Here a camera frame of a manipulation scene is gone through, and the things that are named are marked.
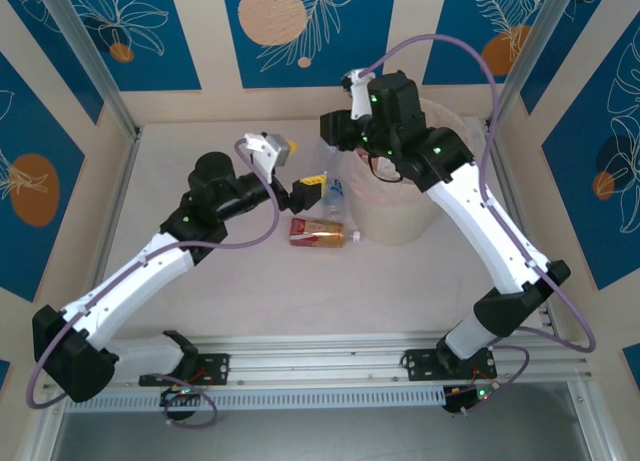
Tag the blue label water bottle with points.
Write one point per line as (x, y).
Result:
(334, 196)

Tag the red gold tea bottle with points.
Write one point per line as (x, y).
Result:
(320, 232)

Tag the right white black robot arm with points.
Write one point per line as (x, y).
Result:
(480, 221)

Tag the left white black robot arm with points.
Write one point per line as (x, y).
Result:
(130, 286)

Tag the pink plastic bin liner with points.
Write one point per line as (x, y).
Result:
(360, 181)

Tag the beige waste bin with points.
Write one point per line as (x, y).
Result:
(390, 221)

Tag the small circuit board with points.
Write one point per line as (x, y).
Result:
(175, 392)
(457, 398)

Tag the aluminium side rail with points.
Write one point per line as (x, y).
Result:
(546, 317)
(122, 181)

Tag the aluminium frame post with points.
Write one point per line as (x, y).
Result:
(84, 46)
(533, 46)

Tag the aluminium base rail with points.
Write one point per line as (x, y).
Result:
(320, 361)

